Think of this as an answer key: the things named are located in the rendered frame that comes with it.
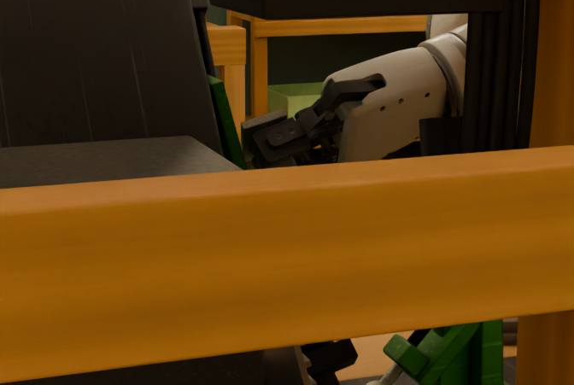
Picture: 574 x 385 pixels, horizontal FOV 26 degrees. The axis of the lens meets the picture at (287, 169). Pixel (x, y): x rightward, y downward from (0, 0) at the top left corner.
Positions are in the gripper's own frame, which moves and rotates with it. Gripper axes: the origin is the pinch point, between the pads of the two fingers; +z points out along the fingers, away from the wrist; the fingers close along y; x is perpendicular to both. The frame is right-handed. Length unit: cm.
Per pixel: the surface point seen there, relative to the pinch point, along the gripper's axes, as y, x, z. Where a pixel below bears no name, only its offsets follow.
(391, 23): -413, -268, -227
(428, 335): -24.4, 12.6, -11.4
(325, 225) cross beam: 31.7, 22.3, 10.5
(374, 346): -47.3, 3.6, -13.2
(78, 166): 15.1, 2.8, 18.2
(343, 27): -409, -274, -201
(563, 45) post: 26.5, 15.2, -11.5
